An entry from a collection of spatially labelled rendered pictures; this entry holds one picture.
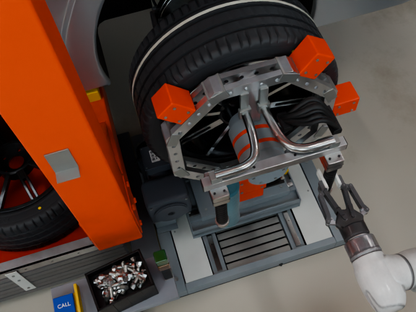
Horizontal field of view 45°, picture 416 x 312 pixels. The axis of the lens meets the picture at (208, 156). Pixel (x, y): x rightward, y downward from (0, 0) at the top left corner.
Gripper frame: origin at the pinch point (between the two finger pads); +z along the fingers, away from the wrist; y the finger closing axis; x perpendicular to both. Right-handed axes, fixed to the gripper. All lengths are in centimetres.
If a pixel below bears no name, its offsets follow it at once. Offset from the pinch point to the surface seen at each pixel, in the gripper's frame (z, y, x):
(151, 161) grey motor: 47, -50, -40
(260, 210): 23, -11, -66
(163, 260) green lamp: -3, -55, -17
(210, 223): 25, -34, -68
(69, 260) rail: 20, -92, -49
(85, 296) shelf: 0, -85, -38
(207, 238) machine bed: 21, -37, -75
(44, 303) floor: 18, -113, -83
